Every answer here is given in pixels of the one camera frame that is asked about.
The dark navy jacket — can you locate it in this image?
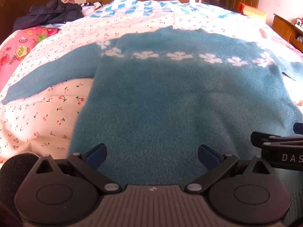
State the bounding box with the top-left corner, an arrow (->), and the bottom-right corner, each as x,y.
13,0 -> 83,32

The wooden side cabinet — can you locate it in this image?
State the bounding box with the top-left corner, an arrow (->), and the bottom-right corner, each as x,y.
272,14 -> 303,52

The cherry print bed sheet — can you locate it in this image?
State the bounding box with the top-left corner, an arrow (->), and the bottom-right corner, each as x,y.
0,12 -> 303,163

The orange box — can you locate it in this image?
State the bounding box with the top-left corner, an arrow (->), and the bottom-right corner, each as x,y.
238,2 -> 267,23

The pink cartoon print sheet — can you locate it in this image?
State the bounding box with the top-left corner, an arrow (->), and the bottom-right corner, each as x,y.
0,26 -> 61,90

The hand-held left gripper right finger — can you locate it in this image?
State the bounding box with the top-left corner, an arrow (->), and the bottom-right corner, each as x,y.
185,144 -> 275,193

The blue sweater with white flowers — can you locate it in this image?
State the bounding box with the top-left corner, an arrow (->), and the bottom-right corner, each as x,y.
1,26 -> 303,227

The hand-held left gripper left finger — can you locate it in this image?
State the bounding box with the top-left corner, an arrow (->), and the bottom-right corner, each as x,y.
35,143 -> 122,193

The blue white checkered blanket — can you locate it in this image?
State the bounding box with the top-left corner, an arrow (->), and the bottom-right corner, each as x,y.
91,0 -> 239,20

